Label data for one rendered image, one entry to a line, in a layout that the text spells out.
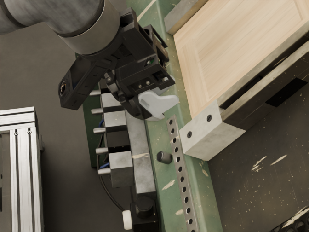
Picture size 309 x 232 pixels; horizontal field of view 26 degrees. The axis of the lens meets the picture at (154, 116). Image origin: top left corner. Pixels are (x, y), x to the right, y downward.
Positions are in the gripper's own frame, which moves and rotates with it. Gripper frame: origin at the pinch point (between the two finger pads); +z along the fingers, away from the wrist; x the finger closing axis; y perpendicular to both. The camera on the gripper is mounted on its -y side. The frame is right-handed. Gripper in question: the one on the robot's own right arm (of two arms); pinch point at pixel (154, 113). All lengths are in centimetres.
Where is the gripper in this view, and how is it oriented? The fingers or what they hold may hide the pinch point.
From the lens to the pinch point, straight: 100.3
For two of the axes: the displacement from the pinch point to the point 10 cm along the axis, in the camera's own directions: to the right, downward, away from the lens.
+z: 4.6, 4.7, 7.5
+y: 8.8, -3.8, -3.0
